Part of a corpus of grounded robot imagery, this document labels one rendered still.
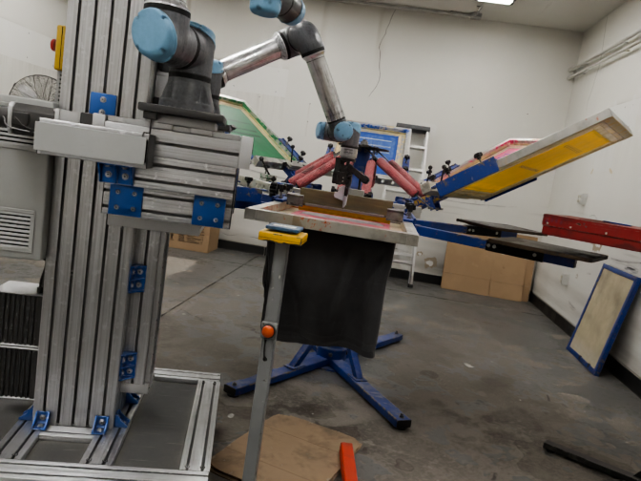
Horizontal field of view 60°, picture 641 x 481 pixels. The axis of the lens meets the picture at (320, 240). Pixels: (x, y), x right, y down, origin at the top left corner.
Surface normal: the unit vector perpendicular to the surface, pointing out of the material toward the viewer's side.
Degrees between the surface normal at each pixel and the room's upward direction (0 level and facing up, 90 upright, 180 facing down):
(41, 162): 90
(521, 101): 90
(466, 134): 90
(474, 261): 78
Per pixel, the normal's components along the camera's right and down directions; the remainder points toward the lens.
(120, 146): 0.13, 0.15
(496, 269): -0.08, -0.09
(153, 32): -0.33, 0.21
